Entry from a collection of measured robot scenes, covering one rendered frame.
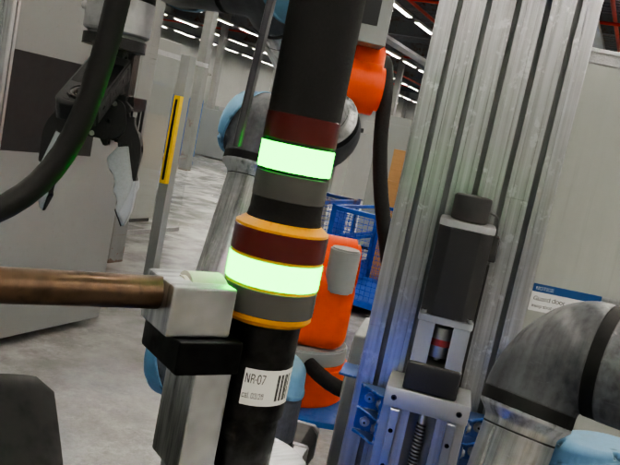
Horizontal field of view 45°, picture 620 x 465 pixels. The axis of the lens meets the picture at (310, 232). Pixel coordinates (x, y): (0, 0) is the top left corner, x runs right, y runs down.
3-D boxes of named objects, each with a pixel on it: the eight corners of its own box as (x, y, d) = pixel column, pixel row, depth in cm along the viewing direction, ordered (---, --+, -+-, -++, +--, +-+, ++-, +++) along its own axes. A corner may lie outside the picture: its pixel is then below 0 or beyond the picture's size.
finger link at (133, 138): (150, 178, 86) (135, 101, 85) (148, 179, 84) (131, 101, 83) (111, 184, 86) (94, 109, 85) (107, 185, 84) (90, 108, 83)
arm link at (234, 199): (205, 419, 114) (308, 89, 121) (125, 389, 119) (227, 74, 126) (236, 417, 125) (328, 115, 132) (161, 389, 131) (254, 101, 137)
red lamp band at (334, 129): (287, 141, 31) (292, 113, 31) (249, 132, 34) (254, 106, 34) (350, 153, 33) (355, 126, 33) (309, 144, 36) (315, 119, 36)
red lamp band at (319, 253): (259, 262, 31) (265, 234, 31) (214, 238, 35) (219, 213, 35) (341, 268, 34) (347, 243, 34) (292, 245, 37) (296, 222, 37)
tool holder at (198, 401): (150, 536, 30) (195, 301, 28) (97, 454, 35) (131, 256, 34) (332, 509, 35) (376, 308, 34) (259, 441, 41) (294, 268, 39)
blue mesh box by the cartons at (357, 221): (308, 302, 717) (329, 202, 704) (359, 288, 829) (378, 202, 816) (392, 328, 680) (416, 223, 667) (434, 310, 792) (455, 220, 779)
